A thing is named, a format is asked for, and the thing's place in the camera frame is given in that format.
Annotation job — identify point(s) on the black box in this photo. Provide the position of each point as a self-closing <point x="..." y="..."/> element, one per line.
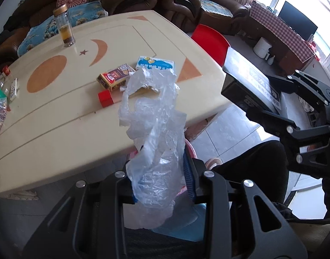
<point x="243" y="86"/>

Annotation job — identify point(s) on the glass tea bottle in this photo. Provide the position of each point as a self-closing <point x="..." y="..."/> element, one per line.
<point x="64" y="29"/>

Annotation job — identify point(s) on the red checkered cloth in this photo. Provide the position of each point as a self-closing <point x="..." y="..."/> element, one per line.
<point x="278" y="29"/>

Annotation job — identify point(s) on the tan slipper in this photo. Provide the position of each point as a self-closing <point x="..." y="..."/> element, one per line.
<point x="214" y="164"/>

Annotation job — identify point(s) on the small red can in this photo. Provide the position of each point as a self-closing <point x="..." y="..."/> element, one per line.
<point x="6" y="72"/>

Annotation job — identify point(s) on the blue armchair seat cover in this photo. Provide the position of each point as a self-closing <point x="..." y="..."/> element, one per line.
<point x="216" y="6"/>

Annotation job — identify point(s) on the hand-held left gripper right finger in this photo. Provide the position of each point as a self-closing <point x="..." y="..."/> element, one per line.
<point x="189" y="178"/>

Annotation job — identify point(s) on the red small box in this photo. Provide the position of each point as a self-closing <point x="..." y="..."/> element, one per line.
<point x="105" y="99"/>

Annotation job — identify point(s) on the blue and white box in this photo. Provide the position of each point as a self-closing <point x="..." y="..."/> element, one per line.
<point x="154" y="64"/>

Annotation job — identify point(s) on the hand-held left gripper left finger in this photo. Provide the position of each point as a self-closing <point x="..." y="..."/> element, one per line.
<point x="121" y="188"/>

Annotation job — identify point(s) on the clear plastic bag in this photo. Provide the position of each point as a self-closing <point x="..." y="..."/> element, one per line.
<point x="154" y="151"/>

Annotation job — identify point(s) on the pink bin with pink liner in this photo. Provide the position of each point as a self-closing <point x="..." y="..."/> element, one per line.
<point x="191" y="151"/>

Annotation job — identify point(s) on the red patterned box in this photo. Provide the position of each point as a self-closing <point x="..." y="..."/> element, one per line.
<point x="115" y="77"/>

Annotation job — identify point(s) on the red plastic stool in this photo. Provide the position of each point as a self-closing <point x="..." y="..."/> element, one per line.
<point x="208" y="40"/>

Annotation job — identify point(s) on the white remote control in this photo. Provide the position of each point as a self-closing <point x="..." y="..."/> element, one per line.
<point x="13" y="89"/>

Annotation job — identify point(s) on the person's right leg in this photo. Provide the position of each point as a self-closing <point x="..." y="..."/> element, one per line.
<point x="256" y="167"/>

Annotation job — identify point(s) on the light blue plastic object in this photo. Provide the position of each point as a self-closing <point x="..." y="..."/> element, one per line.
<point x="189" y="221"/>

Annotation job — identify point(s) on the white round appliance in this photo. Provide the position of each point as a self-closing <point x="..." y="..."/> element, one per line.
<point x="262" y="47"/>

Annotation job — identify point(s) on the brown leather armchair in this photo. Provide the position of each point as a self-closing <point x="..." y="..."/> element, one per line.
<point x="186" y="5"/>

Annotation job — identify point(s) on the black clothes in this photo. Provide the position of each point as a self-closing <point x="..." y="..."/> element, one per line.
<point x="8" y="24"/>

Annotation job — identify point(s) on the black monitor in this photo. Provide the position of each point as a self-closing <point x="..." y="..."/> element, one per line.
<point x="297" y="21"/>

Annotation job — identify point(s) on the small white bottle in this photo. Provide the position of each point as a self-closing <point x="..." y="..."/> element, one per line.
<point x="271" y="60"/>

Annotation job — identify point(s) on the blue patterned sofa cover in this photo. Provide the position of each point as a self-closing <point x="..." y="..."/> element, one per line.
<point x="41" y="32"/>

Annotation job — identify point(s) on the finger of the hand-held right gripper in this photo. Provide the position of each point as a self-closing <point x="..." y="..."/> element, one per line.
<point x="302" y="83"/>
<point x="302" y="140"/>

